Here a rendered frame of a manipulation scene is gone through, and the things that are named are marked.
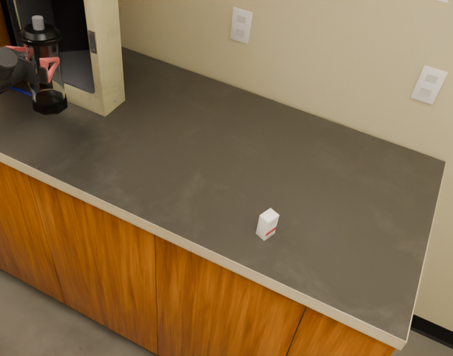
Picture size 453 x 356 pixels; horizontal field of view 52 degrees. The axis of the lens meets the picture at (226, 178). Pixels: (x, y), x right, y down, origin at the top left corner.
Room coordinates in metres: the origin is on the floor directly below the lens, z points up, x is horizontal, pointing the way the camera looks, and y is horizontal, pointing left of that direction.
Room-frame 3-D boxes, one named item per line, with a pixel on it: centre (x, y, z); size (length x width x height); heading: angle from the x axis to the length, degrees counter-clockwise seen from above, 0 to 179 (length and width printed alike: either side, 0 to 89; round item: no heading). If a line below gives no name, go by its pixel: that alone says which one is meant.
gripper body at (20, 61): (1.01, 0.58, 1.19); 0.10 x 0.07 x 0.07; 70
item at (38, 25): (1.11, 0.54, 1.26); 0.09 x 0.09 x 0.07
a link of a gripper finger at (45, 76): (1.06, 0.53, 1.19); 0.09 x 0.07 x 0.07; 160
